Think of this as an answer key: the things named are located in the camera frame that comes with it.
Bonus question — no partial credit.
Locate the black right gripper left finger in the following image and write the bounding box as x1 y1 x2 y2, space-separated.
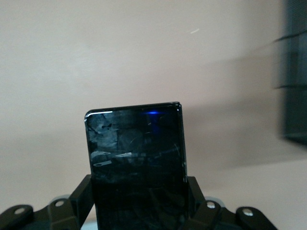
0 174 96 230

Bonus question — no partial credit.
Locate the large black smartphone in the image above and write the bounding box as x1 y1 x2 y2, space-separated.
83 102 190 230

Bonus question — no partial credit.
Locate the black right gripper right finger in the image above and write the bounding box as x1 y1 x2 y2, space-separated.
187 176 280 230

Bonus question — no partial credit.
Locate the black wire mesh basket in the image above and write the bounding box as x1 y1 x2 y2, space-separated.
271 0 307 146

